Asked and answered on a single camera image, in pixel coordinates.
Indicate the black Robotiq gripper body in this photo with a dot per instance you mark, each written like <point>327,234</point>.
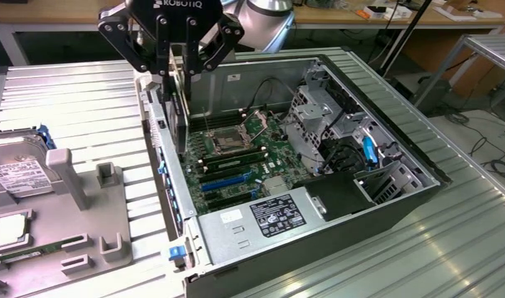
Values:
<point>176,12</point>

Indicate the green graphics card black fan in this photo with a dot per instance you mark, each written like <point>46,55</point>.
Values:
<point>180,130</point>

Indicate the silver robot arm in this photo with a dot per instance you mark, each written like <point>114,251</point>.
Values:
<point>269,28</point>

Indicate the wooden desk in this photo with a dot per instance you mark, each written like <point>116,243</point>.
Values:
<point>50,12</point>

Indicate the black RAM slot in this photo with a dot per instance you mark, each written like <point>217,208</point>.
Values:
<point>219,114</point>
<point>219,121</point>

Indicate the thin metal locking lever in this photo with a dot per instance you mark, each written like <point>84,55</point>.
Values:
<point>207,119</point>

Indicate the metal socket cover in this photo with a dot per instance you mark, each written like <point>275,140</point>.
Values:
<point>256,124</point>

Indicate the silver disk bay cage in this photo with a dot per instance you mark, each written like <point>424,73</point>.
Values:
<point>311,111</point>

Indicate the CPU socket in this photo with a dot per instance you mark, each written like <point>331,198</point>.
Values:
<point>228,142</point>

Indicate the small orange item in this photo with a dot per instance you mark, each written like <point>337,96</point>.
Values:
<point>361,14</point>

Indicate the green motherboard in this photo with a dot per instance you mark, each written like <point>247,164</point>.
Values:
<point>277,149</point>

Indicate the blue card retention latch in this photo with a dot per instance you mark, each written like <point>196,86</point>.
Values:
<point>160,164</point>

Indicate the white and black box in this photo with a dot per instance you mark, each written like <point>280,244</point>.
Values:
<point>387,12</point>

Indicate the black expansion slot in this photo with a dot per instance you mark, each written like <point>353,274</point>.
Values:
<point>232,203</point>
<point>219,177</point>
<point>228,197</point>

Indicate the black stand pole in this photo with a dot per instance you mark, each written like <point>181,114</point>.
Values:
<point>405,34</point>

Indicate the silver chipset heat sink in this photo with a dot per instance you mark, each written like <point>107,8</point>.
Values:
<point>277,186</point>

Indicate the hard disk with blue rails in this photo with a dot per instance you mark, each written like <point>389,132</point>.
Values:
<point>16,167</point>

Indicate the black equipment box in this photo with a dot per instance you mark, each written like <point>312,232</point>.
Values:
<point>435,93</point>

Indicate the flat white item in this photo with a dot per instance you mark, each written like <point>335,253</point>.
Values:
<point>455,14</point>

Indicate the grey parts rack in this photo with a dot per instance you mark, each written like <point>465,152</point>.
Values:
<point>70,223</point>

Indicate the silver power supply with label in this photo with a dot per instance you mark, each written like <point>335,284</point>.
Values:
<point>228,236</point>

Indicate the silver CPU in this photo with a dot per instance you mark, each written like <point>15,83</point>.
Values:
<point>6,229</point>

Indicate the open black PC case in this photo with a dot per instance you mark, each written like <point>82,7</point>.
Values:
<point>319,240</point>

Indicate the blue case latch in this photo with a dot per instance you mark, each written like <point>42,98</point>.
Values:
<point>176,253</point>

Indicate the green RAM stick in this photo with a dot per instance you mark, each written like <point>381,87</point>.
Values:
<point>34,253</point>

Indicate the black plastic air duct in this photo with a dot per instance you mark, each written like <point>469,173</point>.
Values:
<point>335,195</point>

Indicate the silver vented metal bracket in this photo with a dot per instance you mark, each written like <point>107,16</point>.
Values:
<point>397,183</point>

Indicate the aluminium frame table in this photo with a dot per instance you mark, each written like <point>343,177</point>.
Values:
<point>492,46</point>

